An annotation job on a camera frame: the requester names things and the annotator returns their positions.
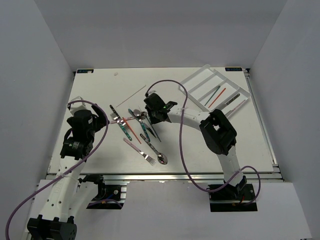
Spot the teal chopstick long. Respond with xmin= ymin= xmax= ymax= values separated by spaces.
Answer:
xmin=146 ymin=116 xmax=162 ymax=142

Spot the teal chopstick short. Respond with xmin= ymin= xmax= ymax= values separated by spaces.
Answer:
xmin=204 ymin=85 xmax=221 ymax=106

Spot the pink handled knife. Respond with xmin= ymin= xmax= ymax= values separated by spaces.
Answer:
xmin=225 ymin=99 xmax=247 ymax=118

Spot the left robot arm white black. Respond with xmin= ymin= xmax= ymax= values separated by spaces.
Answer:
xmin=27 ymin=102 xmax=109 ymax=240

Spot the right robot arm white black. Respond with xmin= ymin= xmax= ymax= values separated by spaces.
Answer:
xmin=144 ymin=93 xmax=247 ymax=200

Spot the white chopstick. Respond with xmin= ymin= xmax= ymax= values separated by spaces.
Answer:
xmin=116 ymin=85 xmax=147 ymax=107

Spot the white cutlery tray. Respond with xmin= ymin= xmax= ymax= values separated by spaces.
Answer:
xmin=178 ymin=64 xmax=251 ymax=118

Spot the teal handled knife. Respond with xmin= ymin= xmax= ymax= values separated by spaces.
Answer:
xmin=139 ymin=119 xmax=156 ymax=137

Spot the pink handled spoon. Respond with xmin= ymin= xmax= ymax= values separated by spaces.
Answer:
xmin=109 ymin=112 xmax=147 ymax=124

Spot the teal handled spoon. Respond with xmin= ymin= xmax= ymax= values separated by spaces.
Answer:
xmin=128 ymin=108 xmax=150 ymax=141

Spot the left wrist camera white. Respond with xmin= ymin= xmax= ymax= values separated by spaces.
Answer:
xmin=66 ymin=101 xmax=87 ymax=116

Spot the black handled fork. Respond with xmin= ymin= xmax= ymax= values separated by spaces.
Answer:
xmin=109 ymin=104 xmax=130 ymax=131

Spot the teal handled fork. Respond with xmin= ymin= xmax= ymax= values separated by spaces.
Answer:
xmin=110 ymin=113 xmax=133 ymax=141

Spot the black handled spoon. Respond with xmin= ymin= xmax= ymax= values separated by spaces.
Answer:
xmin=140 ymin=133 xmax=168 ymax=165

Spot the pink handled fork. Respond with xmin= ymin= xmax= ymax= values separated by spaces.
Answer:
xmin=123 ymin=138 xmax=156 ymax=166

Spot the black handled knife in tray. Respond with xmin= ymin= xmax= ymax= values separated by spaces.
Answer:
xmin=220 ymin=93 xmax=241 ymax=110

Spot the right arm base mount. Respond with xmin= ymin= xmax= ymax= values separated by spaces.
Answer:
xmin=209 ymin=184 xmax=258 ymax=213

